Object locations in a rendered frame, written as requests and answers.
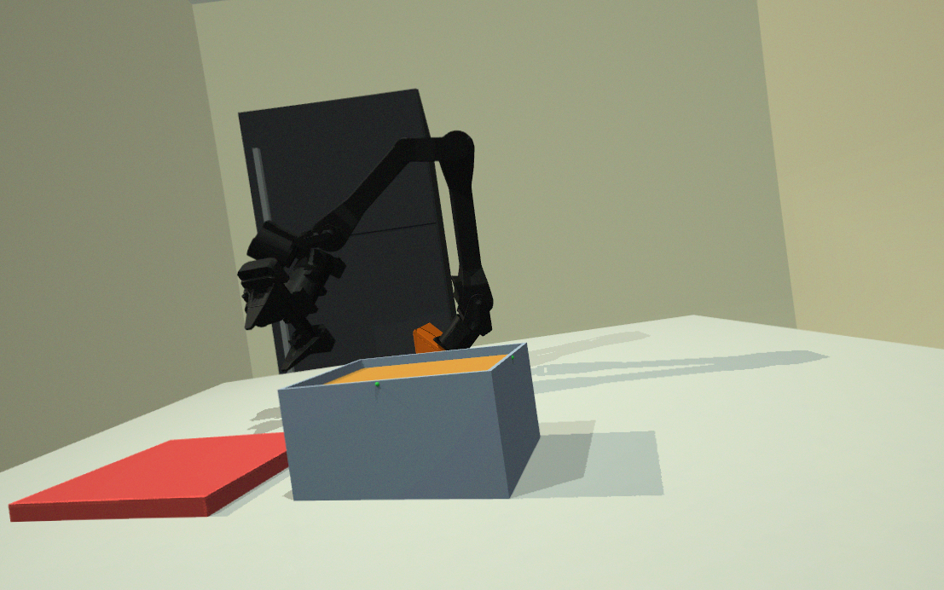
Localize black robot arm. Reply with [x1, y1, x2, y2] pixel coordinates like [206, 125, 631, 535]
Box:
[246, 130, 494, 350]

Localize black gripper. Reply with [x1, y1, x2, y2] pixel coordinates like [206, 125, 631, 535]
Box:
[237, 257, 336, 371]

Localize red lid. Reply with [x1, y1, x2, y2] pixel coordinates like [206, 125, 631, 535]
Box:
[8, 432, 288, 522]

